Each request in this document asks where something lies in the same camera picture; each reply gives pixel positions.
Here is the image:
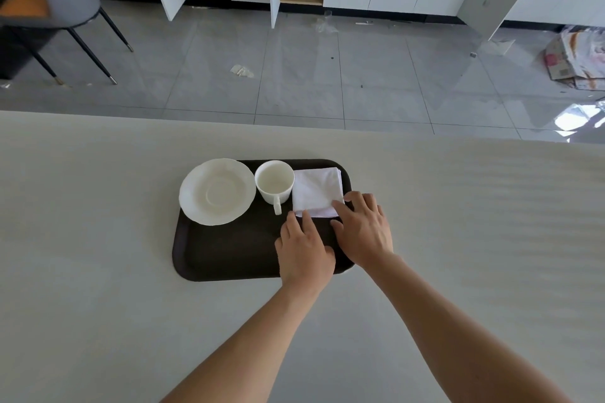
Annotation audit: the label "person's right hand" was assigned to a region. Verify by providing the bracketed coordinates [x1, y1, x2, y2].
[330, 190, 395, 271]

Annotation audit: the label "person's left hand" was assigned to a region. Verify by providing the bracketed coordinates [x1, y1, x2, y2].
[274, 209, 337, 289]

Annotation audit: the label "white napkin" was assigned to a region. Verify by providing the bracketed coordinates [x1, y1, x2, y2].
[291, 167, 345, 219]

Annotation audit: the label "person's left forearm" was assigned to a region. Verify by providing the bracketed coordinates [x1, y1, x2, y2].
[161, 275, 332, 403]

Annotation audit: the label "person's right forearm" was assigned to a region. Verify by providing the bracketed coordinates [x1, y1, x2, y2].
[363, 252, 575, 403]

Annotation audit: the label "white ceramic cup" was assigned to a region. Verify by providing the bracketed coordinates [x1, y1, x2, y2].
[254, 160, 296, 217]

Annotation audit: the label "dark brown plastic tray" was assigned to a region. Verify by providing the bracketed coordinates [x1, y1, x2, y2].
[171, 159, 356, 283]

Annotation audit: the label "white ceramic saucer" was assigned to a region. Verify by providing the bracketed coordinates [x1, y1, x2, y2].
[179, 158, 257, 228]

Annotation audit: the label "clear plastic wrap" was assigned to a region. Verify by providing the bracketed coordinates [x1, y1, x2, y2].
[312, 10, 339, 36]

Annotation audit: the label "flattened cardboard boxes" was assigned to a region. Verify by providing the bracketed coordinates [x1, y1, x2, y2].
[543, 25, 605, 91]

